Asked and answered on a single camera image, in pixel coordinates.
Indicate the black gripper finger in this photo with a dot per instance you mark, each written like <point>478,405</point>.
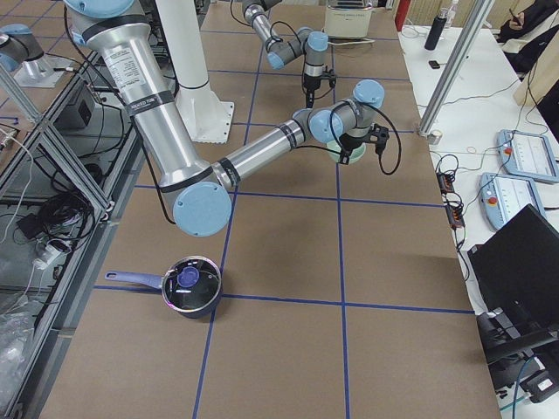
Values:
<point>309,96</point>

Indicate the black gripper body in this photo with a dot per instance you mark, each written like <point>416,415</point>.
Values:
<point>350,140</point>
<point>310,82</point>

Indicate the green bowl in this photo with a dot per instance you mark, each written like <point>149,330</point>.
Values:
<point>335,152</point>

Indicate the small metal cylinder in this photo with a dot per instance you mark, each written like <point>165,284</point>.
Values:
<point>435,136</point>

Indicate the white toaster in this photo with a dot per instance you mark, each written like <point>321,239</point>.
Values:
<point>347,22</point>

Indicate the orange black power strip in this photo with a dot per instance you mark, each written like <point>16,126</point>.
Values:
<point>453,202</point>

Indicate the black water bottle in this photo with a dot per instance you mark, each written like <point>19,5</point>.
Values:
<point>437,26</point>

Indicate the blue teach pendant near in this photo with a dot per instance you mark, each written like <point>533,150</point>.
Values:
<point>503,196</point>

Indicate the blue teach pendant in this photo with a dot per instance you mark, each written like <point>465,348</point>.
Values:
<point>503,196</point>
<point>527,154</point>

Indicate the blue teach pendant far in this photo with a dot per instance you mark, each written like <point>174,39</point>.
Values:
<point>527,154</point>

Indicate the seated person in black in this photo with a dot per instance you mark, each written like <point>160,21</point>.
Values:
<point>526,34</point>

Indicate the black laptop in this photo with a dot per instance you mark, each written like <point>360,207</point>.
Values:
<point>518,266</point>

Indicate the dark saucepan with lid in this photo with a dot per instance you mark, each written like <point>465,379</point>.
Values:
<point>192,286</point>

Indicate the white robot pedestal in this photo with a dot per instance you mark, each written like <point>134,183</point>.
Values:
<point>207,118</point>

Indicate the aluminium frame post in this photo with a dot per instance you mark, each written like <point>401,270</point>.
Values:
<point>476,18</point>

